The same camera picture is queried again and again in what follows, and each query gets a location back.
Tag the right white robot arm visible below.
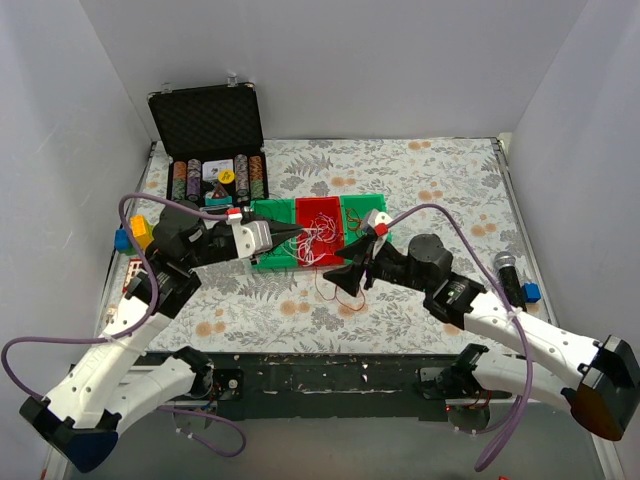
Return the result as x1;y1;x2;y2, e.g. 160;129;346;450
323;234;639;441

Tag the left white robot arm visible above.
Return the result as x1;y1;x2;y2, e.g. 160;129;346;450
20;201;303;473

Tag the floral table mat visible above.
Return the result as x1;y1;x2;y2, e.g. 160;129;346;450
150;138;538;354

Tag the left green bin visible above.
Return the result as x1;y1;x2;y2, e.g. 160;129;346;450
251;199;299;270

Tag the green bin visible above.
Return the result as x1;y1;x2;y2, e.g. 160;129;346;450
339;194;386;247
251;199;299;270

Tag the right green bin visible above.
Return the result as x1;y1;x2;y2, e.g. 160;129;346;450
339;194;386;247

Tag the red bin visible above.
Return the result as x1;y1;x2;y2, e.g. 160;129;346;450
295;196;344;267

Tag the yellow toy brick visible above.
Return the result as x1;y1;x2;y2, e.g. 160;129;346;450
130;215;154;250

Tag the red window toy brick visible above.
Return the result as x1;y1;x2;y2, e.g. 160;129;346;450
122;258;142;293

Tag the black poker chip case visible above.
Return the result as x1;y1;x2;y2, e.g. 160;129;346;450
147;82;269;207

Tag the blue toy brick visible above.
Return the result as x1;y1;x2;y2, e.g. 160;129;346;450
114;228;132;254

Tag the black microphone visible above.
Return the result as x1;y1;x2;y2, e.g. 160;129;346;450
494;251;526;311

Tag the small blue block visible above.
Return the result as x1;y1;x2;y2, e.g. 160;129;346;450
521;283;542;303

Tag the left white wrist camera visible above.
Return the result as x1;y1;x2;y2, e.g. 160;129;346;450
231;220;274;259

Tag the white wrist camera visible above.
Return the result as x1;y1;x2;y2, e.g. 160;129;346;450
231;220;274;259
363;209;393;257

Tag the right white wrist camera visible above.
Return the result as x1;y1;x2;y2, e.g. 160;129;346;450
363;209;393;257

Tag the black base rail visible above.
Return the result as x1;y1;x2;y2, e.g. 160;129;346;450
154;352;501;424

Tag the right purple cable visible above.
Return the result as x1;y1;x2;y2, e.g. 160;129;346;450
384;203;532;473

